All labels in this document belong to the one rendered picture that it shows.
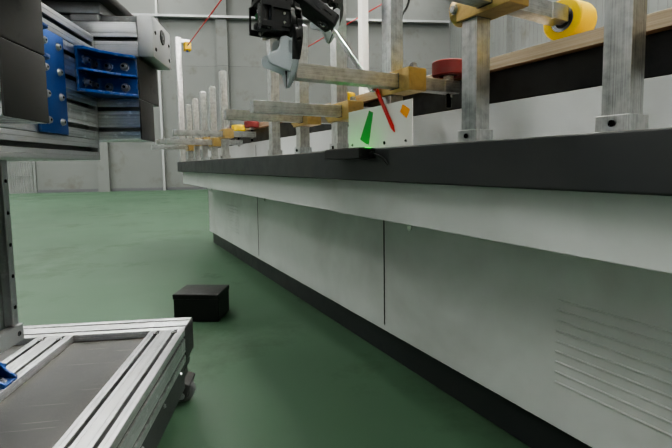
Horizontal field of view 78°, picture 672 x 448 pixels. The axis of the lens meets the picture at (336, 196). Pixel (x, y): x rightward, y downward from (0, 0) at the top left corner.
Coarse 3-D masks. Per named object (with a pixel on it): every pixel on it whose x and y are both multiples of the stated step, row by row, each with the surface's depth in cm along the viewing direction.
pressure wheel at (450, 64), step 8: (432, 64) 101; (440, 64) 98; (448, 64) 97; (456, 64) 97; (432, 72) 101; (440, 72) 98; (448, 72) 98; (456, 72) 98; (448, 96) 101; (448, 104) 101
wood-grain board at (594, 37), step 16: (656, 16) 67; (592, 32) 76; (656, 32) 69; (528, 48) 87; (544, 48) 84; (560, 48) 81; (576, 48) 78; (496, 64) 94; (512, 64) 90; (368, 96) 138; (256, 128) 238
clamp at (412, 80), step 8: (392, 72) 94; (400, 72) 91; (408, 72) 89; (416, 72) 90; (424, 72) 91; (400, 80) 92; (408, 80) 89; (416, 80) 90; (424, 80) 91; (400, 88) 92; (408, 88) 89; (416, 88) 90; (424, 88) 91; (376, 96) 101; (384, 96) 98
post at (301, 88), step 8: (304, 24) 139; (304, 32) 138; (304, 40) 138; (304, 48) 139; (304, 56) 139; (296, 88) 140; (304, 88) 140; (296, 96) 141; (304, 96) 140; (296, 128) 142; (304, 128) 140; (296, 136) 142; (304, 136) 141; (296, 144) 143; (304, 144) 141
